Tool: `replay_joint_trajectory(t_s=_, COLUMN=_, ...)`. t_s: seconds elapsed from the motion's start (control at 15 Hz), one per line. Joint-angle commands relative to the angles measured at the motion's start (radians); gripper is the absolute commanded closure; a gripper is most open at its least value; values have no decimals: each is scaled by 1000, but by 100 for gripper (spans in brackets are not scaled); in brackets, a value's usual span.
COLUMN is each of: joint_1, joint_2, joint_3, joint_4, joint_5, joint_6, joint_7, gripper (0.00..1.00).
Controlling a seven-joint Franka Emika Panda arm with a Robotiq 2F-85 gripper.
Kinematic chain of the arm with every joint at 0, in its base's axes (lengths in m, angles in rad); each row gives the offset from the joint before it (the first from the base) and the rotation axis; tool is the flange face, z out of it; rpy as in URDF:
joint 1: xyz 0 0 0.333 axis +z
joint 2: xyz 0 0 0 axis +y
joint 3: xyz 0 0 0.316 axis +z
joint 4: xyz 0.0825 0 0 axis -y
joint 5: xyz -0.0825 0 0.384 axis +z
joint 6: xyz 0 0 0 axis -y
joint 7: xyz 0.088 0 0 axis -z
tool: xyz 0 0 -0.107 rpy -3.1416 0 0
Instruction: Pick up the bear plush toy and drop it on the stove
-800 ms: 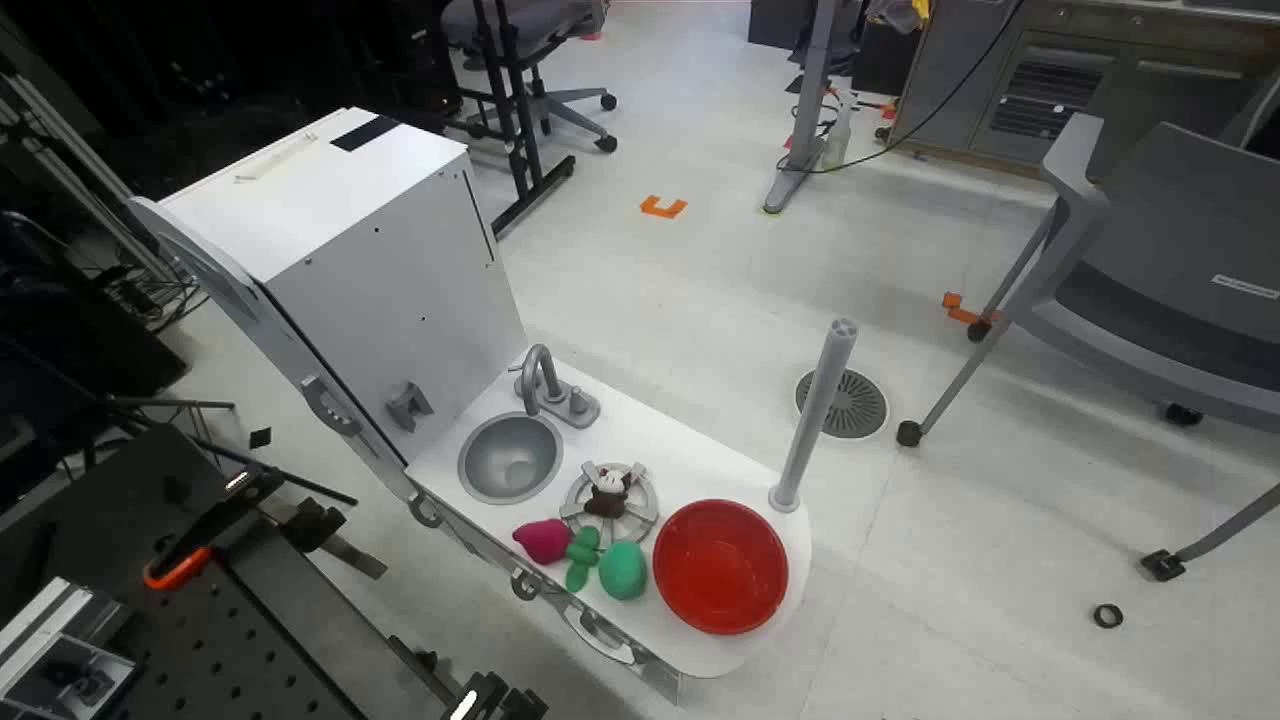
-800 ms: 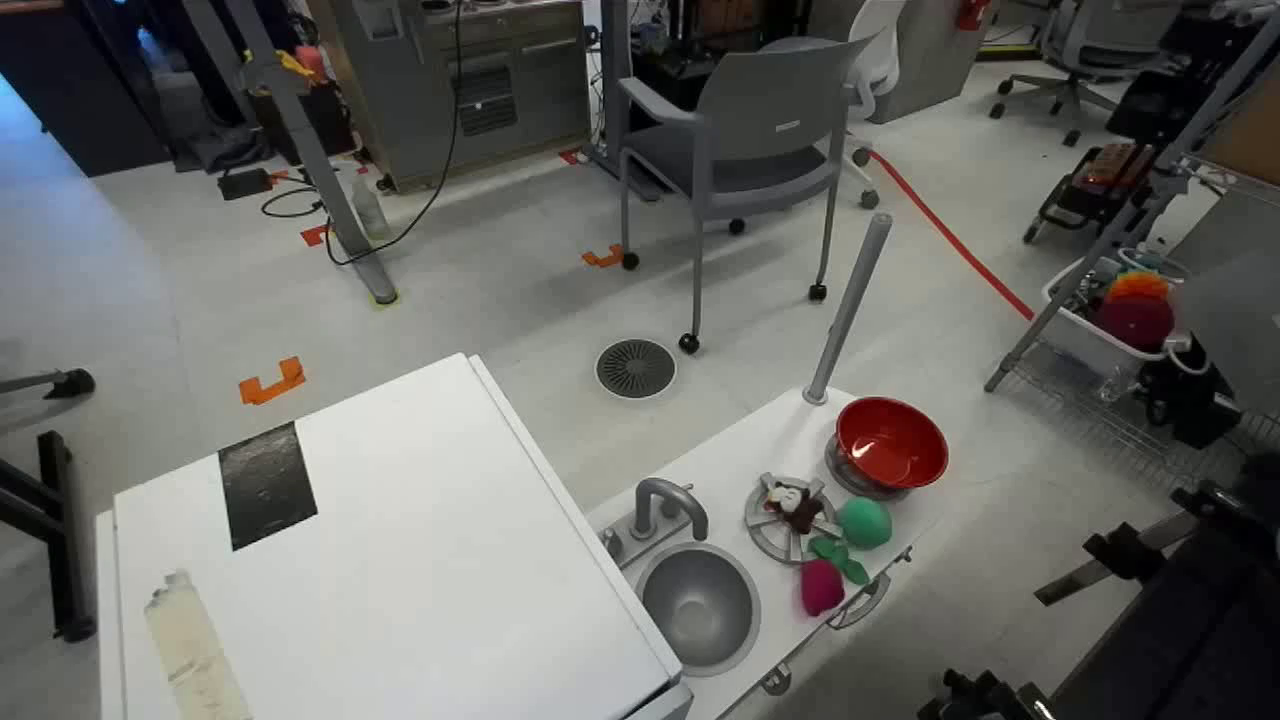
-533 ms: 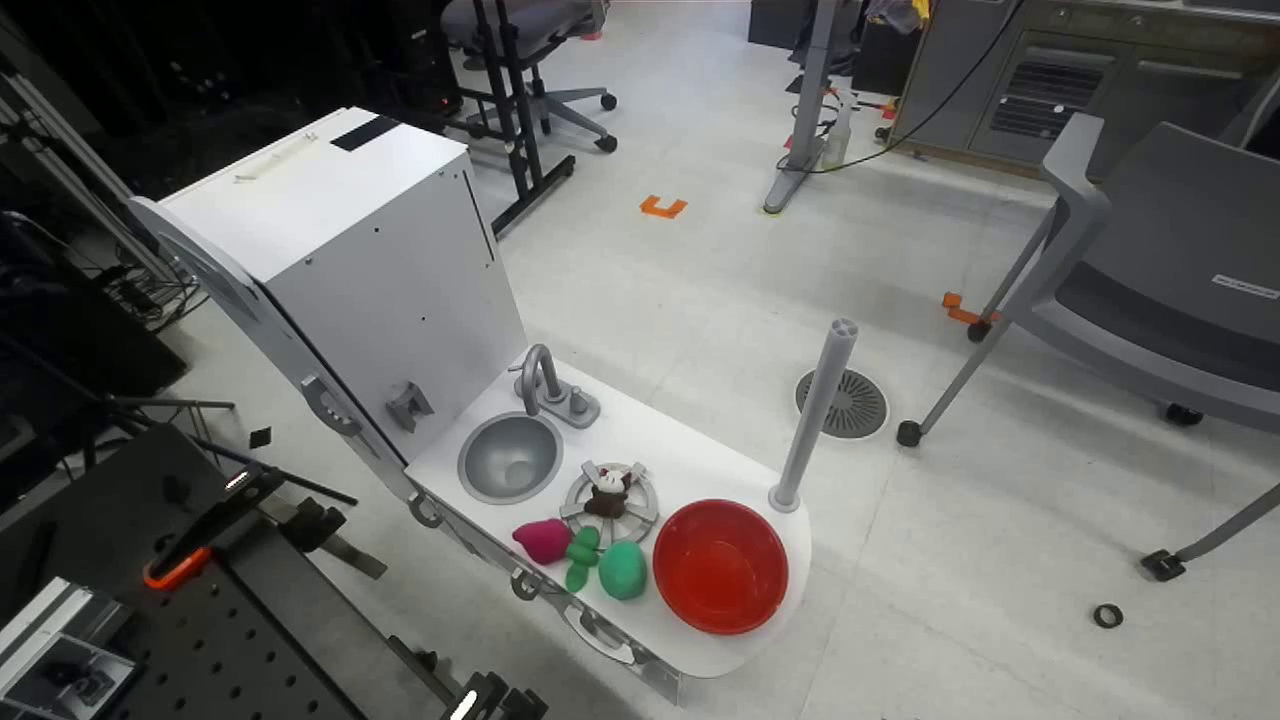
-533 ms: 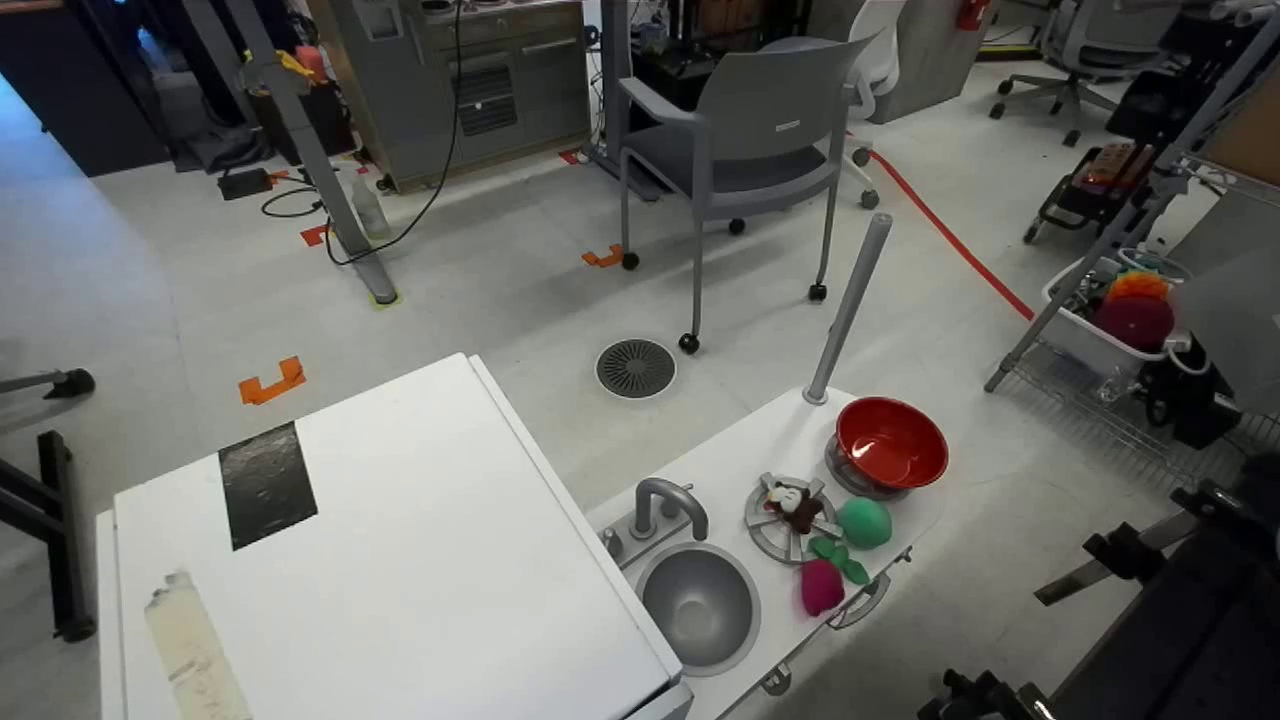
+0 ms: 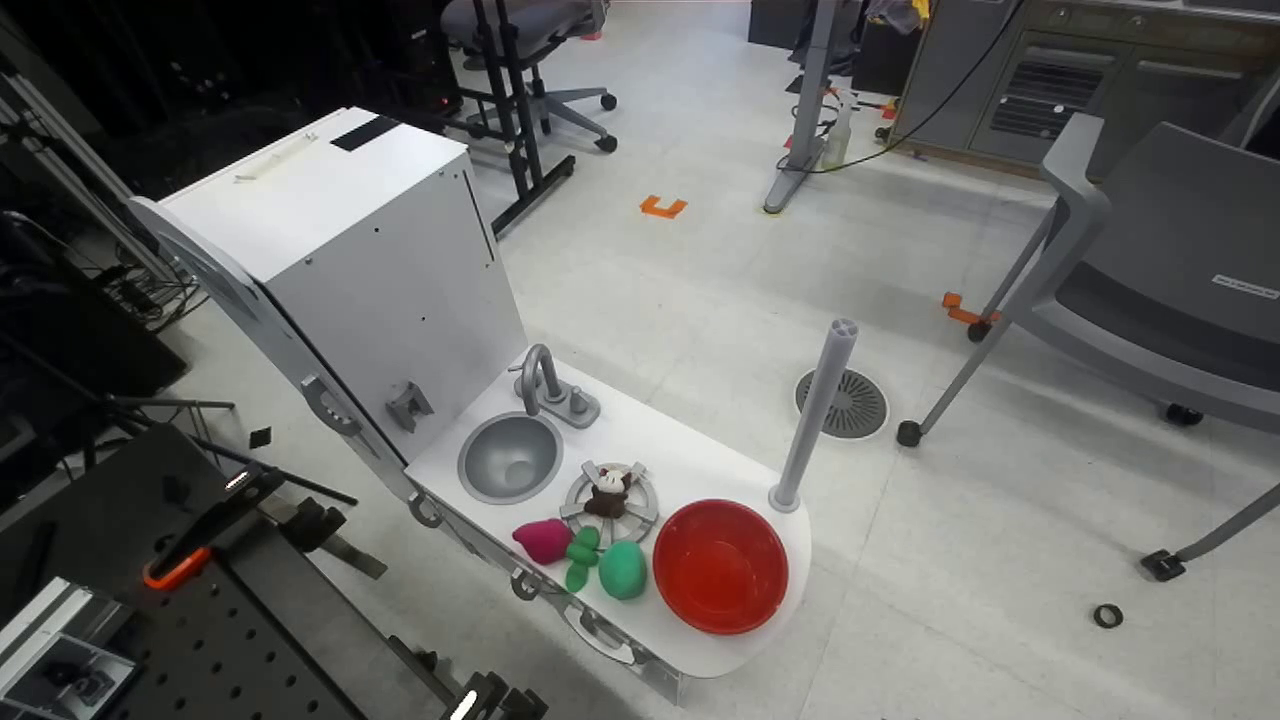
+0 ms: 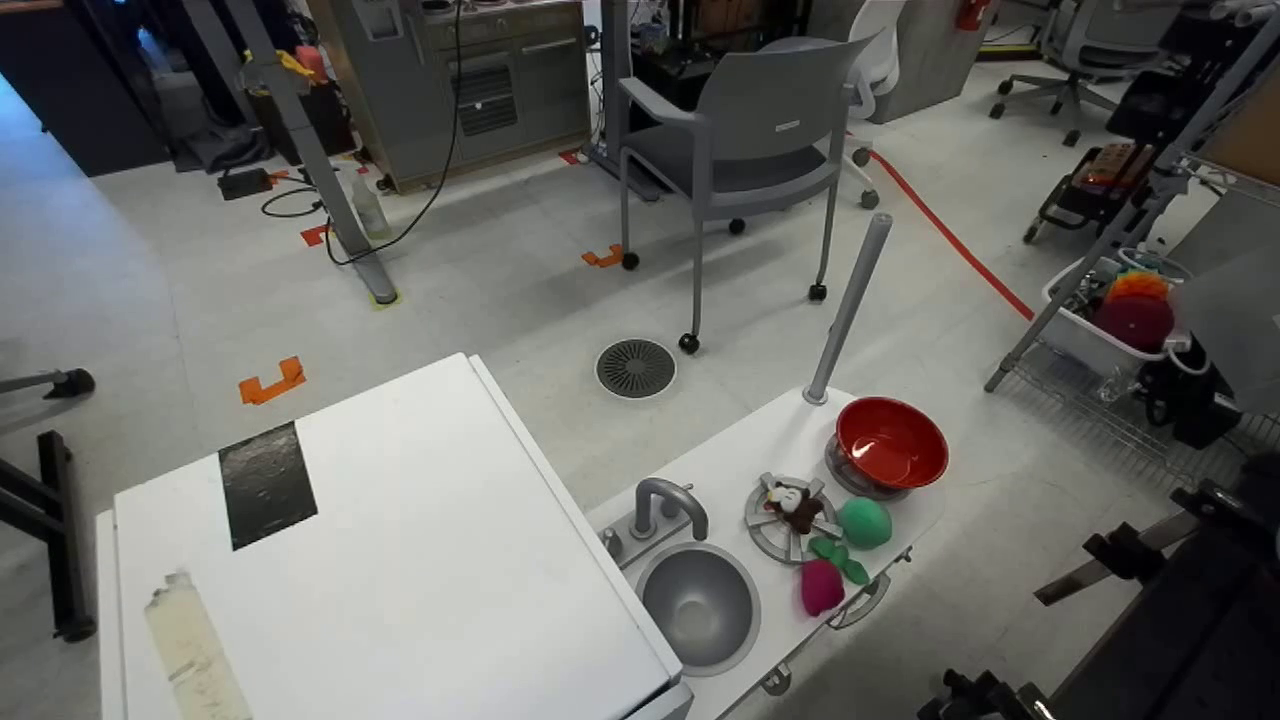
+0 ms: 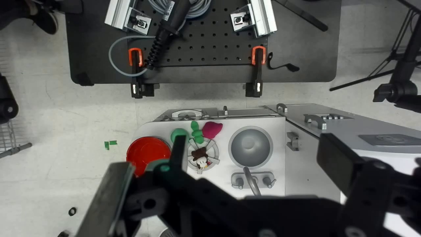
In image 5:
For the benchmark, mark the grey cabinet desk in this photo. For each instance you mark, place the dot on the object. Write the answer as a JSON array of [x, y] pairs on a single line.
[[1066, 82]]

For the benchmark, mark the grey toy kitchen knob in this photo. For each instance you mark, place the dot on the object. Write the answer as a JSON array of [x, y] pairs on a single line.
[[410, 405]]

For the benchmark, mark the round floor drain cover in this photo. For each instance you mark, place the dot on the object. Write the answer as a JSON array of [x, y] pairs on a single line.
[[863, 405]]

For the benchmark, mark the grey chair leg with foot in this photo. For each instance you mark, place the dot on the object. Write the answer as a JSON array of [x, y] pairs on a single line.
[[1220, 536]]

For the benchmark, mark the black office chair base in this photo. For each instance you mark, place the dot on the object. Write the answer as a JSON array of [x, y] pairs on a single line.
[[533, 24]]

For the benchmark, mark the white toy kitchen unit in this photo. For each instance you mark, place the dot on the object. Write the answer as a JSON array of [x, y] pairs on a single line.
[[363, 254]]

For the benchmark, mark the aluminium frame rails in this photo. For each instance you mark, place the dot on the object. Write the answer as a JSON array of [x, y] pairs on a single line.
[[83, 175]]

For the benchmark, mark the brown bear plush toy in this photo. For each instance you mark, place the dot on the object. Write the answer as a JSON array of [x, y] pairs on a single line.
[[608, 494]]

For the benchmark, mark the dark green plush toy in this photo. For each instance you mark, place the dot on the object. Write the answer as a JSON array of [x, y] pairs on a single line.
[[580, 548]]

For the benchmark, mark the black perforated breadboard table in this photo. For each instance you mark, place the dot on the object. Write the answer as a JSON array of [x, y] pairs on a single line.
[[202, 640]]

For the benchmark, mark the red plastic bowl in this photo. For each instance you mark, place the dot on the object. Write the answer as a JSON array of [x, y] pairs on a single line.
[[723, 567]]

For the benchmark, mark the light green round toy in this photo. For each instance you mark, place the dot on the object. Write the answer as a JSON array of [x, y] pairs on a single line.
[[622, 568]]

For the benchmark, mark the grey toy sink bowl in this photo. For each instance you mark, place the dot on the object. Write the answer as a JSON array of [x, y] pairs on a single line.
[[511, 458]]

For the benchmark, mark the small black floor block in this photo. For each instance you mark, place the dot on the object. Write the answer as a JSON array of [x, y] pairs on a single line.
[[256, 437]]

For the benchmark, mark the grey chair with metal legs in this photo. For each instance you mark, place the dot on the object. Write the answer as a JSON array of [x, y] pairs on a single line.
[[1173, 264]]

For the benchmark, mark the grey table leg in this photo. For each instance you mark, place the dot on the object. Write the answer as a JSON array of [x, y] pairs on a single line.
[[806, 106]]

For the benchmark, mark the black metal stand frame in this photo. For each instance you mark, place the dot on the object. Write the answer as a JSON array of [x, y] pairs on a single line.
[[527, 146]]

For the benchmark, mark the grey upright pole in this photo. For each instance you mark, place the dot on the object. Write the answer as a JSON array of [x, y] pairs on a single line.
[[815, 414]]

